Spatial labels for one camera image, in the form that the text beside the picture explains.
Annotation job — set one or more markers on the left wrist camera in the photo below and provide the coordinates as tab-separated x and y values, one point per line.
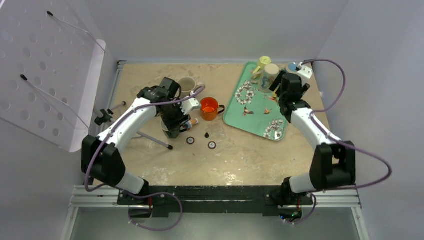
189	104

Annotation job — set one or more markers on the ice cream cone toy figure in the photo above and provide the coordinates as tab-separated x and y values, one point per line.
191	123

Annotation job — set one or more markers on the cream mug with coral print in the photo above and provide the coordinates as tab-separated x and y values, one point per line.
188	85

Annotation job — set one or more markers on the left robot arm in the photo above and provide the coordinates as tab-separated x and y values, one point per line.
101	155

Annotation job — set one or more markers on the aluminium frame rail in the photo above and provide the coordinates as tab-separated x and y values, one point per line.
107	197

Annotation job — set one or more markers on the blue mug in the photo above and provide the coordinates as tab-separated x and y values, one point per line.
293	68

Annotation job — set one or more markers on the beige dragon print mug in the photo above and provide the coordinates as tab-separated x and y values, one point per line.
267	77

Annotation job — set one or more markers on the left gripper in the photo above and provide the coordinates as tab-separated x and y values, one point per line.
173	124

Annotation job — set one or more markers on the white perforated panel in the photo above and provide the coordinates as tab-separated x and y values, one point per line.
50	66

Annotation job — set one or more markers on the orange mug black handle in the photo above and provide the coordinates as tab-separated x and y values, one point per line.
210	108

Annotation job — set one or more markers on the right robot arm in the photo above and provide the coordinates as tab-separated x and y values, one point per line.
334	161

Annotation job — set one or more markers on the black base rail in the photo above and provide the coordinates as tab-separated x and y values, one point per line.
266	200

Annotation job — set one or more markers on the green floral tray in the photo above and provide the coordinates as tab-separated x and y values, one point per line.
253	111

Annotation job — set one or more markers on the lime green mug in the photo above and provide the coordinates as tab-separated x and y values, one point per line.
262	62

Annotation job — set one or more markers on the dark teal mug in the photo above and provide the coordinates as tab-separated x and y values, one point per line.
172	133

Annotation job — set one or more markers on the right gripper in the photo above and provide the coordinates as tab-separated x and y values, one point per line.
303	88

